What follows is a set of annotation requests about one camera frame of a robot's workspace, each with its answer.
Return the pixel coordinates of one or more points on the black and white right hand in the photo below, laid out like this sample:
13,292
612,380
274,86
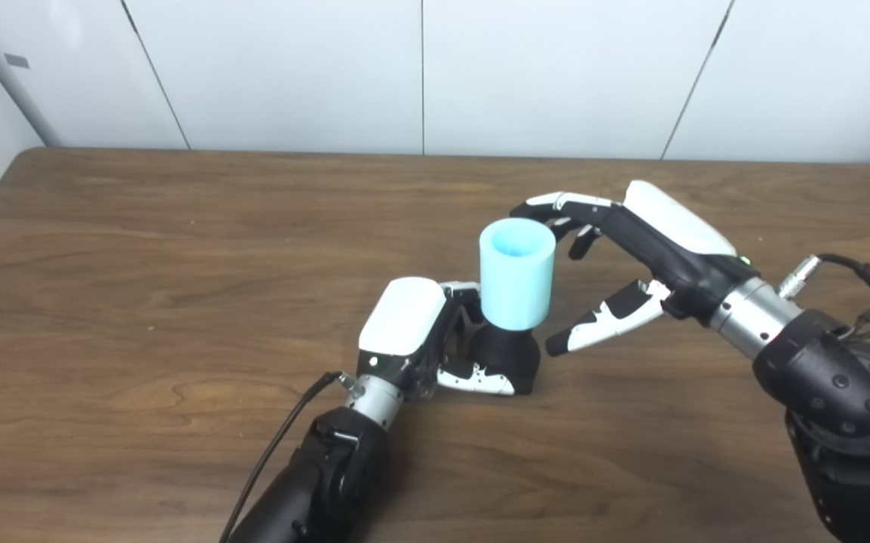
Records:
676,234

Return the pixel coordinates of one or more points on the black and white left hand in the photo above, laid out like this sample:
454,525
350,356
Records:
401,320

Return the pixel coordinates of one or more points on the black funnel-shaped nozzle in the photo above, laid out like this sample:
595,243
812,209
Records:
510,354

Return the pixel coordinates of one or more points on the light blue cylinder cup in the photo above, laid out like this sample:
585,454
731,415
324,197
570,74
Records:
518,294

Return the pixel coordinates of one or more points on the small grey wall sticker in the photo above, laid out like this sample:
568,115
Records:
16,61

